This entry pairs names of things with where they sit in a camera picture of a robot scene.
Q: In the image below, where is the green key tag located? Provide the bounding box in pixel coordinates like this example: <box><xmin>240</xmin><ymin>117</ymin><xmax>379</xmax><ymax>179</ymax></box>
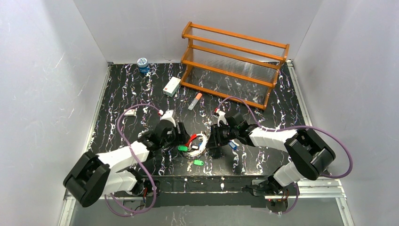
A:
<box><xmin>193</xmin><ymin>160</ymin><xmax>204</xmax><ymax>166</ymax></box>
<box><xmin>177</xmin><ymin>145</ymin><xmax>189</xmax><ymax>152</ymax></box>

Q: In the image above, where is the metal key organizer ring red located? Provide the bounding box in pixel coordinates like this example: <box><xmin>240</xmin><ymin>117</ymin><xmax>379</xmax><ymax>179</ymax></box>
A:
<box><xmin>182</xmin><ymin>133</ymin><xmax>208</xmax><ymax>159</ymax></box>

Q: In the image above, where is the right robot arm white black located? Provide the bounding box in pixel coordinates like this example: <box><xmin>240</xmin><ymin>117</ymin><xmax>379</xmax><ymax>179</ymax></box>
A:
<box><xmin>206</xmin><ymin>111</ymin><xmax>336</xmax><ymax>193</ymax></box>

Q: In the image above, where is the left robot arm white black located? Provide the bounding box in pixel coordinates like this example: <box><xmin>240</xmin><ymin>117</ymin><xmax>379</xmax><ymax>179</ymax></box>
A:
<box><xmin>63</xmin><ymin>120</ymin><xmax>190</xmax><ymax>207</ymax></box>

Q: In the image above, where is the small white card box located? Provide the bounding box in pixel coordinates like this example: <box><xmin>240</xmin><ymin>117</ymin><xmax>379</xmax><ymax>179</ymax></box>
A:
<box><xmin>124</xmin><ymin>109</ymin><xmax>137</xmax><ymax>116</ymax></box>

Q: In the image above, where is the orange capped tube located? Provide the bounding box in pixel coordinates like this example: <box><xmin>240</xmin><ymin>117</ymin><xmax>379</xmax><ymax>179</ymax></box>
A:
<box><xmin>188</xmin><ymin>93</ymin><xmax>202</xmax><ymax>111</ymax></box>

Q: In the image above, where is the white red box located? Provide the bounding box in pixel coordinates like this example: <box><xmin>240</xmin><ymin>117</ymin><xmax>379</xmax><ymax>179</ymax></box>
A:
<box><xmin>162</xmin><ymin>77</ymin><xmax>181</xmax><ymax>97</ymax></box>

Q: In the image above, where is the orange wooden shelf rack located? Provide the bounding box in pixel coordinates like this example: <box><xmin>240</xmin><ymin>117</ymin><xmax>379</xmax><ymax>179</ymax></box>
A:
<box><xmin>180</xmin><ymin>21</ymin><xmax>290</xmax><ymax>110</ymax></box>

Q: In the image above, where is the blue jar with lid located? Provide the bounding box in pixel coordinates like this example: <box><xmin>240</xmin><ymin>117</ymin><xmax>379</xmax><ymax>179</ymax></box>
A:
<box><xmin>137</xmin><ymin>57</ymin><xmax>150</xmax><ymax>74</ymax></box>

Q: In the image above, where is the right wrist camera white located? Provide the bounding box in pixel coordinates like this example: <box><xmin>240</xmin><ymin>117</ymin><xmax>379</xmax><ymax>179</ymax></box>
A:
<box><xmin>213</xmin><ymin>108</ymin><xmax>228</xmax><ymax>127</ymax></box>

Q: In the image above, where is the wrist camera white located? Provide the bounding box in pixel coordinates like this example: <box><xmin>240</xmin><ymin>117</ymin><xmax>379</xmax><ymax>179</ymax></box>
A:
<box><xmin>213</xmin><ymin>108</ymin><xmax>228</xmax><ymax>127</ymax></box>
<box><xmin>160</xmin><ymin>110</ymin><xmax>176</xmax><ymax>127</ymax></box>

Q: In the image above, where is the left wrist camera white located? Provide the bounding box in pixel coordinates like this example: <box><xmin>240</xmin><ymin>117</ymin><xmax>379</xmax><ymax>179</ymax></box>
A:
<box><xmin>160</xmin><ymin>110</ymin><xmax>176</xmax><ymax>127</ymax></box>

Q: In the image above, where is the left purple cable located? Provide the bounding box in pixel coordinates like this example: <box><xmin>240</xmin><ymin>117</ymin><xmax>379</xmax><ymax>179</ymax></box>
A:
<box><xmin>104</xmin><ymin>104</ymin><xmax>163</xmax><ymax>218</ymax></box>

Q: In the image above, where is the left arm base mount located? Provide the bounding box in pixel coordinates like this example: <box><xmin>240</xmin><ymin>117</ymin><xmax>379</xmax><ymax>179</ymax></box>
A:
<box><xmin>124</xmin><ymin>179</ymin><xmax>154</xmax><ymax>197</ymax></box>

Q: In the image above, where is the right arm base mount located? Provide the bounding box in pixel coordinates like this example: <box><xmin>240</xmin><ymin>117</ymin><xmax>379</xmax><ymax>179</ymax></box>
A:
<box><xmin>242</xmin><ymin>179</ymin><xmax>289</xmax><ymax>213</ymax></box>

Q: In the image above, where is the aluminium rail frame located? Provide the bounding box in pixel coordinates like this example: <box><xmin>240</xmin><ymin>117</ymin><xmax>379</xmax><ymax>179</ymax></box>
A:
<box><xmin>57</xmin><ymin>61</ymin><xmax>354</xmax><ymax>226</ymax></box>

